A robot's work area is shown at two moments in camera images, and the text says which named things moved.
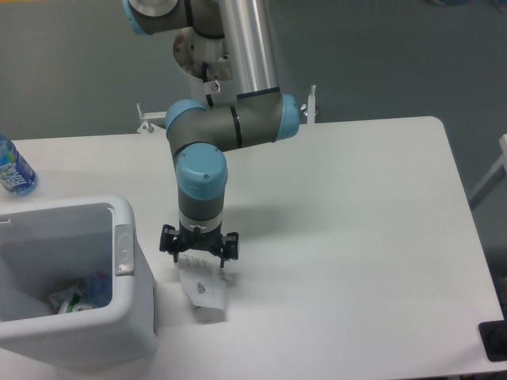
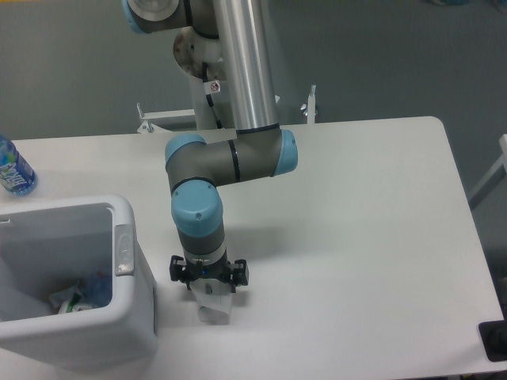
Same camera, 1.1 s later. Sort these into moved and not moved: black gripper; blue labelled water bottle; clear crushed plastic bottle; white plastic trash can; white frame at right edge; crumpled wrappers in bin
Moved: black gripper; clear crushed plastic bottle
Not moved: crumpled wrappers in bin; white plastic trash can; white frame at right edge; blue labelled water bottle
